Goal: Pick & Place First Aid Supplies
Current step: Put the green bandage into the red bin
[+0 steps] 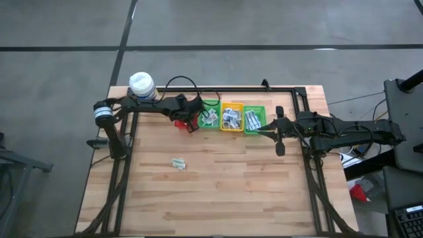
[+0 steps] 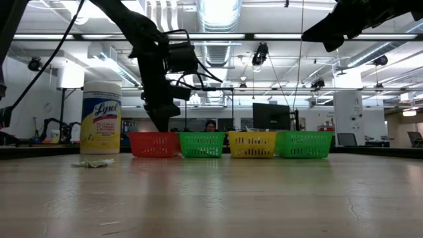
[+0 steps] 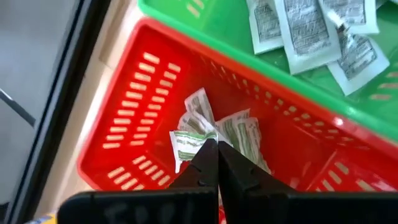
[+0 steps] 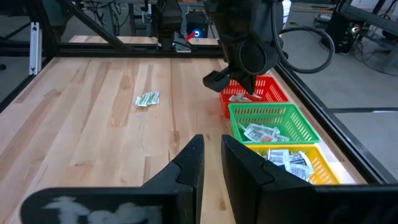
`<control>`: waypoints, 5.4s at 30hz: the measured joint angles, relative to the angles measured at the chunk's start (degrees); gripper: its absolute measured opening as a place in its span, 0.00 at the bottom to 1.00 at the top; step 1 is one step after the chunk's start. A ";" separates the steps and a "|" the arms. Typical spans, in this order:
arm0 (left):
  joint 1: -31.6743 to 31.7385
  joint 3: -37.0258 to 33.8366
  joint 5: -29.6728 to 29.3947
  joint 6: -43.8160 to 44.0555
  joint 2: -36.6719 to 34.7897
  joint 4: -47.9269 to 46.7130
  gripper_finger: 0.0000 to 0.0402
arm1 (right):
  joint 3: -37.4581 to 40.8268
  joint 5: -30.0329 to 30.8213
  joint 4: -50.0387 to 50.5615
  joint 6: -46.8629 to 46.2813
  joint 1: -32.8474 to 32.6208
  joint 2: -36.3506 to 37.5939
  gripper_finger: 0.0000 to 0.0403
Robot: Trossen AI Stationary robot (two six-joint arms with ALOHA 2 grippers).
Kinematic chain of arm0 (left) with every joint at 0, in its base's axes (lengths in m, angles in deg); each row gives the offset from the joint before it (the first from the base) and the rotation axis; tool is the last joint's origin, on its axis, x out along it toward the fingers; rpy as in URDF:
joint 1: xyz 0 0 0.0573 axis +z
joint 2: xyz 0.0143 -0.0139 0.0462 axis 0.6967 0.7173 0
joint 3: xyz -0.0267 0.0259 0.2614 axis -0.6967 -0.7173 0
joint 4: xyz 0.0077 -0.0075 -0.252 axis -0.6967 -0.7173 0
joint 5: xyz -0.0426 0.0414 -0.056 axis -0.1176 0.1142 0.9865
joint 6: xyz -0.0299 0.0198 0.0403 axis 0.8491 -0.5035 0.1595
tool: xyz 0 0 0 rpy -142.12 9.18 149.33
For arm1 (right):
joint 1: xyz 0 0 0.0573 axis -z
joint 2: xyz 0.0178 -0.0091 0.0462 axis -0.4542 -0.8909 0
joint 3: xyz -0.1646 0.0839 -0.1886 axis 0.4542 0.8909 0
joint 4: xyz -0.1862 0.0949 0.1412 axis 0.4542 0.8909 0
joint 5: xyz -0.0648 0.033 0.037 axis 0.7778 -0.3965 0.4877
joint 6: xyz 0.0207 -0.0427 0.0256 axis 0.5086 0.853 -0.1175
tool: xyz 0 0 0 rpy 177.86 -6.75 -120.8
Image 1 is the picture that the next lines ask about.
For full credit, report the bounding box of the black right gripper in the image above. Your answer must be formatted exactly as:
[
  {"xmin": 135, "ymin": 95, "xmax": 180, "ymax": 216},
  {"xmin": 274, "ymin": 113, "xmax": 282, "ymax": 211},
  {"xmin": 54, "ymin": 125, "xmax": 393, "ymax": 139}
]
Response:
[{"xmin": 254, "ymin": 105, "xmax": 300, "ymax": 157}]

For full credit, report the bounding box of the black arm base clamp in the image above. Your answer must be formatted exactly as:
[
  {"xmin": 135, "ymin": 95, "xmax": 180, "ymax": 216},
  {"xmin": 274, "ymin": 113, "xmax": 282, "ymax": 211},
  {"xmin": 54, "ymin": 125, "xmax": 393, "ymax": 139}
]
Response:
[{"xmin": 86, "ymin": 138, "xmax": 110, "ymax": 149}]

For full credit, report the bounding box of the red plastic basket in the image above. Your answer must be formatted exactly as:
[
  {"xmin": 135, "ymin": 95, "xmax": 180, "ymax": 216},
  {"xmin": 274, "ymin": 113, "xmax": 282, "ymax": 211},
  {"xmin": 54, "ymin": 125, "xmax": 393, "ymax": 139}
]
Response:
[{"xmin": 174, "ymin": 117, "xmax": 200, "ymax": 130}]

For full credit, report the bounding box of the green plastic basket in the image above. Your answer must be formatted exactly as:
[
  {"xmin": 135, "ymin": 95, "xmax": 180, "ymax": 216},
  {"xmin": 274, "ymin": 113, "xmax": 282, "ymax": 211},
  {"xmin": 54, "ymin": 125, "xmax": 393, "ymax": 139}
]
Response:
[
  {"xmin": 198, "ymin": 99, "xmax": 222, "ymax": 130},
  {"xmin": 243, "ymin": 105, "xmax": 268, "ymax": 136}
]

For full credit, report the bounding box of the yellow plastic basket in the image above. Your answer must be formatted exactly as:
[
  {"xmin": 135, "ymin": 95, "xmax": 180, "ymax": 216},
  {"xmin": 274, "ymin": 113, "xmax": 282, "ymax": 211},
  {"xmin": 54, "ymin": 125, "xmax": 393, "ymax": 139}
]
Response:
[{"xmin": 221, "ymin": 102, "xmax": 245, "ymax": 133}]

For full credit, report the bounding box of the yellow Lysol wipes canister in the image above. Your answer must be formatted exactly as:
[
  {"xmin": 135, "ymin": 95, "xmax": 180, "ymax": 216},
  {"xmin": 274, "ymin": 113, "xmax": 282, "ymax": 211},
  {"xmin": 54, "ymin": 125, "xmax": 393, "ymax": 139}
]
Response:
[{"xmin": 129, "ymin": 71, "xmax": 158, "ymax": 100}]

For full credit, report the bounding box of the white paper sheet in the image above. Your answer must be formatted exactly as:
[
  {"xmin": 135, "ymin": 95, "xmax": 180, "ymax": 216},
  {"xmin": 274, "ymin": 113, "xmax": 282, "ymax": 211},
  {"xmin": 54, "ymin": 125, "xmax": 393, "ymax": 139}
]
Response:
[{"xmin": 341, "ymin": 154, "xmax": 364, "ymax": 169}]

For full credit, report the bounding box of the red object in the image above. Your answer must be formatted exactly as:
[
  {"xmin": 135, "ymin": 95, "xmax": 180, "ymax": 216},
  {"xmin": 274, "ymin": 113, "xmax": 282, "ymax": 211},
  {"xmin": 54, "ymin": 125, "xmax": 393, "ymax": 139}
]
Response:
[{"xmin": 349, "ymin": 184, "xmax": 370, "ymax": 204}]

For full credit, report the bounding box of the black pole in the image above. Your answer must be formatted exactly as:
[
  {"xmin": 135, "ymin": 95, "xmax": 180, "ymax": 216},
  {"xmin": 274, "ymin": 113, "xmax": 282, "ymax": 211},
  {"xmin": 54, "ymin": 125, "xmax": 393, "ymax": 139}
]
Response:
[{"xmin": 397, "ymin": 68, "xmax": 423, "ymax": 94}]

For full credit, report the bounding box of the black keyboard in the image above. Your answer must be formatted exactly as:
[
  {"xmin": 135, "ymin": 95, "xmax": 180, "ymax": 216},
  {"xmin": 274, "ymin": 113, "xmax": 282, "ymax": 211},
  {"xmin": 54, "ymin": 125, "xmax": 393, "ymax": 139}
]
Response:
[{"xmin": 393, "ymin": 204, "xmax": 423, "ymax": 238}]

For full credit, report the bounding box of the grey metal stand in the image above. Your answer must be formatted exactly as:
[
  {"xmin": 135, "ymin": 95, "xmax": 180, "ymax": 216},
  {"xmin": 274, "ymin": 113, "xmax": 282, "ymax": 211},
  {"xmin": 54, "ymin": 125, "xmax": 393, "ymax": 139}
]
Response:
[{"xmin": 0, "ymin": 131, "xmax": 54, "ymax": 238}]

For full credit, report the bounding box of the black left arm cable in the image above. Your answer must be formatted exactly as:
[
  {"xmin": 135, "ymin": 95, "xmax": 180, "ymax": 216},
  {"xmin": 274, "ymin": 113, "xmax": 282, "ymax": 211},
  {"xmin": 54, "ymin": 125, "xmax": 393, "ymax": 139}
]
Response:
[{"xmin": 161, "ymin": 75, "xmax": 221, "ymax": 116}]

